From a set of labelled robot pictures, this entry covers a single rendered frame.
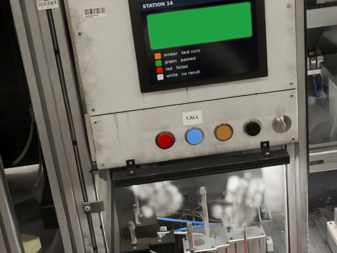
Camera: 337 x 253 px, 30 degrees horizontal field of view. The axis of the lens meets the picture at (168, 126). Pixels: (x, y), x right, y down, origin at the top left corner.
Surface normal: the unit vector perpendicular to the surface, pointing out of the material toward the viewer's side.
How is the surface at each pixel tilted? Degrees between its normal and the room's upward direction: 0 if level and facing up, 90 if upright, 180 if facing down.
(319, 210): 0
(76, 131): 90
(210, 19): 90
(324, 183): 90
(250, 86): 90
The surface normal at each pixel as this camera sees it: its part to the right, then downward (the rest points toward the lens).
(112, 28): 0.08, 0.41
